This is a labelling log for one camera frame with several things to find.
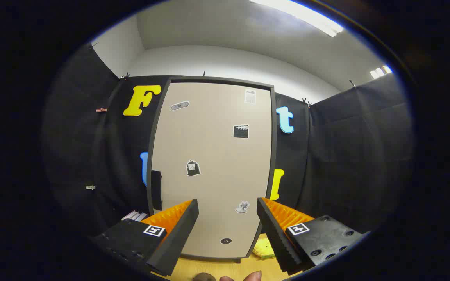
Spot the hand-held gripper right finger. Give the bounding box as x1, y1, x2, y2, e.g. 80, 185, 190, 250
257, 197, 370, 274

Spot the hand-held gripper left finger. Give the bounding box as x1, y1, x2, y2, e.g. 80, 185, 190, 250
92, 199, 199, 277

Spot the beige shoe cabinet door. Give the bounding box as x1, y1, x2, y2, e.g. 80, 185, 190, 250
152, 81, 272, 259

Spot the dark grey shoe cabinet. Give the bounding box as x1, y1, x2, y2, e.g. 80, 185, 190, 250
147, 76, 277, 263

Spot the yellow textured object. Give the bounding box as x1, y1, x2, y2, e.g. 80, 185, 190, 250
252, 238, 277, 260

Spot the black backdrop cloth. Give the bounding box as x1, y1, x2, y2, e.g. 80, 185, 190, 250
41, 43, 415, 239

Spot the small ceiling light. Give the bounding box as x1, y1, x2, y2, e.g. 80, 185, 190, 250
370, 65, 393, 79

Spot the long ceiling light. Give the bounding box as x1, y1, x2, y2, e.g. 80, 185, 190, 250
248, 0, 344, 38

